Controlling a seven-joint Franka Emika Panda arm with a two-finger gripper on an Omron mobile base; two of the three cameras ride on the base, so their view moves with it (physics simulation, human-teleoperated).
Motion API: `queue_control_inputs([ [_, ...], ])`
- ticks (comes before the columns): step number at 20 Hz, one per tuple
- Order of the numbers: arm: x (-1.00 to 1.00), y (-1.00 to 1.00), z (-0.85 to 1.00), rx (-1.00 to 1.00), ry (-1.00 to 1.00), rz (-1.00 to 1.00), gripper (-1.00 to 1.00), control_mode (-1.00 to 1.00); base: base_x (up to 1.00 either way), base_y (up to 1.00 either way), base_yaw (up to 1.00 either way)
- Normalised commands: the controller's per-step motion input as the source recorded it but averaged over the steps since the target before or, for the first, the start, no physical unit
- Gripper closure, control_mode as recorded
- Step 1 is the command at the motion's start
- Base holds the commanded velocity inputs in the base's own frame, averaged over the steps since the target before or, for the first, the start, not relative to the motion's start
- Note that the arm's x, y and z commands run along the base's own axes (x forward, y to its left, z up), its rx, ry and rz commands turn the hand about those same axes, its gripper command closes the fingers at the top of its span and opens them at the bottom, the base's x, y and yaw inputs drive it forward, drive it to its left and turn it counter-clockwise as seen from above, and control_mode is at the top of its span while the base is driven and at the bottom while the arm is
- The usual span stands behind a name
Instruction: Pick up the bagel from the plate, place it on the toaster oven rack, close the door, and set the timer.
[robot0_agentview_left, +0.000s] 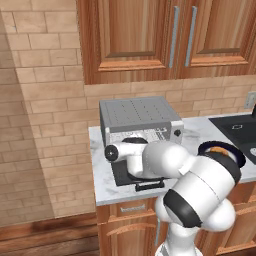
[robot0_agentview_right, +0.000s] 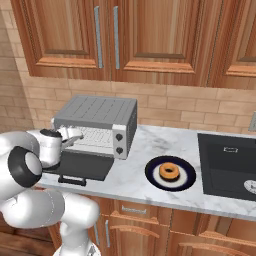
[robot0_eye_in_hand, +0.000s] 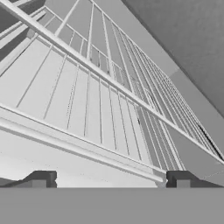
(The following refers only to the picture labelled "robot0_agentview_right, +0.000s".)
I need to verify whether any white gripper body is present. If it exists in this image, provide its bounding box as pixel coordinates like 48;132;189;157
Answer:
60;125;85;149

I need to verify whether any dark toaster oven door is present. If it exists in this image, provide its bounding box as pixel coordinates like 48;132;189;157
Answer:
41;149;116;183

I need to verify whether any grey toaster oven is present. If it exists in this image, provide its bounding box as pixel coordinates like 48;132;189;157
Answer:
51;94;139;161

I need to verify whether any dark blue white plate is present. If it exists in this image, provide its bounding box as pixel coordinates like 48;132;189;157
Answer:
144;155;197;193

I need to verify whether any brown bagel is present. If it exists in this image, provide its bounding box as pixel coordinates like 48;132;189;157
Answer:
158;162;181;182

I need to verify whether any wooden drawer front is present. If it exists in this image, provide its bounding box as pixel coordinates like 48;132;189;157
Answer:
112;199;169;226

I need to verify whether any dark grey sink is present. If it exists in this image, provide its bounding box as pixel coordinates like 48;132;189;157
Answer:
196;132;256;203

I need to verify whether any toaster oven wire rack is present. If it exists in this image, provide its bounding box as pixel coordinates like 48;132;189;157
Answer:
70;127;115;155

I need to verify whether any black toaster oven door handle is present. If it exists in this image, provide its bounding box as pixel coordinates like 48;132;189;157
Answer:
57;175;87;187

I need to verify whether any grey drawer handle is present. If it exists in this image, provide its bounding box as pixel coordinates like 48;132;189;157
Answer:
121;205;148;216

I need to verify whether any grey base cupboard handle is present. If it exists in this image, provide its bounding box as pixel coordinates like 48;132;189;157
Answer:
104;219;112;248
93;222;101;247

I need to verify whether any wooden wall cupboard door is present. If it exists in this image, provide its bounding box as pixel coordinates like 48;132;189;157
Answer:
206;0;256;91
109;0;215;88
10;0;112;82

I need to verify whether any grey cupboard bar handle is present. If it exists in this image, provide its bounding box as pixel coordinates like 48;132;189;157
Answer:
112;5;121;71
93;5;105;70

